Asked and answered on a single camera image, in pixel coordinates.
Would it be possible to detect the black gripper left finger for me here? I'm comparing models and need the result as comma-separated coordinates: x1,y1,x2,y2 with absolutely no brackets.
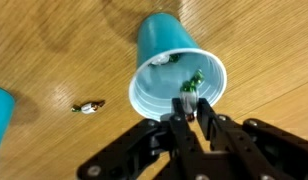
170,98,208,180

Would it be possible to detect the left blue plastic cup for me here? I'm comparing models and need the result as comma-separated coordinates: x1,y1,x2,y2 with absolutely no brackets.
129,13,227,120

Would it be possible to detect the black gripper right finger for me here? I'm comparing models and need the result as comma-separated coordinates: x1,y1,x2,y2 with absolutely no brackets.
197,98,271,180

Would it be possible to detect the sweet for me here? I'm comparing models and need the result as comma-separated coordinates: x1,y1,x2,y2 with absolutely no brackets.
150,54,180,66
180,69,204,122
71,100,105,114

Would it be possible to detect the right blue plastic cup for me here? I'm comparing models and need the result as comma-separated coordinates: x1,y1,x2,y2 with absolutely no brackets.
0,88,15,144

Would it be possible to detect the blue plastic cup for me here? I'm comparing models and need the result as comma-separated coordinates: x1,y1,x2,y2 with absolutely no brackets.
129,13,227,120
0,88,15,144

